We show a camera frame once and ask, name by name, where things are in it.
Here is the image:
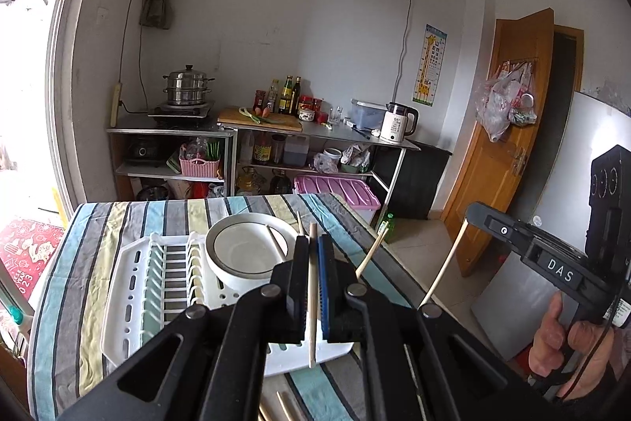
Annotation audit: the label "red floor mat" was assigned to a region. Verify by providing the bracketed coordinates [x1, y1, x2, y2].
[0, 216, 66, 319]

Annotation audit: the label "white electric kettle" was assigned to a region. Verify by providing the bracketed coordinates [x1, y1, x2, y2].
[378, 101, 420, 145]

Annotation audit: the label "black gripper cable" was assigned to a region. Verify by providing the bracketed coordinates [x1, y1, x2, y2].
[556, 290, 623, 403]

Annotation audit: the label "orange wooden door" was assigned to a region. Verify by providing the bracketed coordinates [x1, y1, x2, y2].
[440, 7, 556, 277]

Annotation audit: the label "black power cable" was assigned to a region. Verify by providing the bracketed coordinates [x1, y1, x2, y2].
[118, 0, 150, 114]

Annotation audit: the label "pink lidded storage box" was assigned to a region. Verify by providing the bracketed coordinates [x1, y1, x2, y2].
[294, 174, 382, 225]

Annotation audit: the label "dark cooking oil bottle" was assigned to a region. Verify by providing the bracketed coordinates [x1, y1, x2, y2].
[269, 169, 293, 196]

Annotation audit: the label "black kitchen appliance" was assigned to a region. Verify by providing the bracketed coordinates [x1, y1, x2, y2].
[125, 139, 161, 168]

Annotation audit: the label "person's right hand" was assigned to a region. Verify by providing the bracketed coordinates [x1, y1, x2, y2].
[530, 290, 617, 398]

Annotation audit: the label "dark bottle with yellow label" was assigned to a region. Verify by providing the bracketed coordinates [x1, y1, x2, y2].
[279, 76, 295, 115]

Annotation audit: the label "black cabinet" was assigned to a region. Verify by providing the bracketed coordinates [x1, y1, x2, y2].
[372, 140, 453, 221]

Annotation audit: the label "clear container with blue lid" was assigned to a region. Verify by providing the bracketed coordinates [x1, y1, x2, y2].
[350, 98, 388, 130]

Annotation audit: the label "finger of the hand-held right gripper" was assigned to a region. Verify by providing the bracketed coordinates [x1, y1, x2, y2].
[465, 202, 537, 255]

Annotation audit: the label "white plastic dish rack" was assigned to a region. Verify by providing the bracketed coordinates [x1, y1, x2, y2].
[101, 231, 357, 377]

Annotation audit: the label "crumpled food bags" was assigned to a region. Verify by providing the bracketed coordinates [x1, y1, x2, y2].
[340, 144, 373, 174]

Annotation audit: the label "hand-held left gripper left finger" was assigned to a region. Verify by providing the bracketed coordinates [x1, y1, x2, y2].
[58, 234, 310, 421]

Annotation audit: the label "steel steamer pot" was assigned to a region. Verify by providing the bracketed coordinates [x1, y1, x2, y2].
[161, 64, 216, 107]

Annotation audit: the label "beige power strip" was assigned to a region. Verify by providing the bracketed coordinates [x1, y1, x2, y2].
[109, 80, 123, 129]

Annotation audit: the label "group of wooden chopsticks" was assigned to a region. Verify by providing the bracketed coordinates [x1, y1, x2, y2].
[259, 390, 299, 421]

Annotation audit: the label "dark square container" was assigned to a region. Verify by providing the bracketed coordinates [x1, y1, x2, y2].
[283, 137, 310, 168]

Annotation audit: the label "green bottle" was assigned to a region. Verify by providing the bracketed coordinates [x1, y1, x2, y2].
[377, 213, 397, 245]

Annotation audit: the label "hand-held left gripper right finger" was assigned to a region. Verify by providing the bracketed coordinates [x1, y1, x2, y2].
[318, 234, 573, 421]

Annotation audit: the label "giraffe wall poster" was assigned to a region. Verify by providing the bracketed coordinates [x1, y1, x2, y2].
[411, 24, 449, 108]

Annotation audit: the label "small steel shelf rack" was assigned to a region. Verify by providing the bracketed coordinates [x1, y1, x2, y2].
[105, 115, 238, 201]

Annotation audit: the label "black cooktop stove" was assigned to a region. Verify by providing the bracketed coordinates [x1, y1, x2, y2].
[147, 102, 213, 122]

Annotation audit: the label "green scallion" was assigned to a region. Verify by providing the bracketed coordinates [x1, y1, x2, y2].
[239, 107, 272, 125]

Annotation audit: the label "sliding glass door frame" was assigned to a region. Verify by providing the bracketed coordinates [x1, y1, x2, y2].
[45, 0, 121, 225]

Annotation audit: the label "yellow cooking oil bottle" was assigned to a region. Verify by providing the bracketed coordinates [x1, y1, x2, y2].
[235, 167, 264, 196]

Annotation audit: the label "hanging plastic bags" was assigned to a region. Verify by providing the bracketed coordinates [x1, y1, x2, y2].
[474, 61, 538, 144]

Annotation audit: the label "wooden cutting board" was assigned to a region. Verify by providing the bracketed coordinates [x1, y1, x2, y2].
[217, 107, 303, 134]

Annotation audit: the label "striped tablecloth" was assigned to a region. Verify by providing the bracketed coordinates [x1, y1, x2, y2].
[27, 193, 444, 421]

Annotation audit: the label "white board panel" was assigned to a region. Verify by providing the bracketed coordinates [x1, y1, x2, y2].
[470, 92, 631, 363]

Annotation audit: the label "pink plastic basket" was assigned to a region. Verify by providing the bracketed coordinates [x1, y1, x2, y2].
[178, 143, 222, 179]

